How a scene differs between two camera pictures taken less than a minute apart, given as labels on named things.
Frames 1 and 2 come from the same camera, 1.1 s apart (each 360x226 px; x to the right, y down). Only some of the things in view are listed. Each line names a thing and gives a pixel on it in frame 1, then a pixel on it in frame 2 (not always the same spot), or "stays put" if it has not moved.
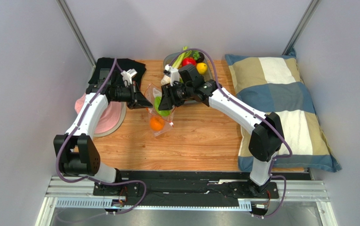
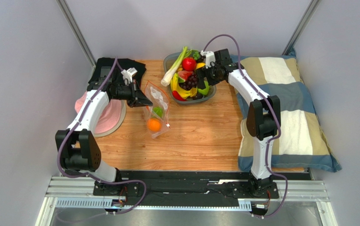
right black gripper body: (171, 96) -> (205, 75)
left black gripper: (138, 100) stays put
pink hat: (111, 119) stays put
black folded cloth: (121, 64) stays put
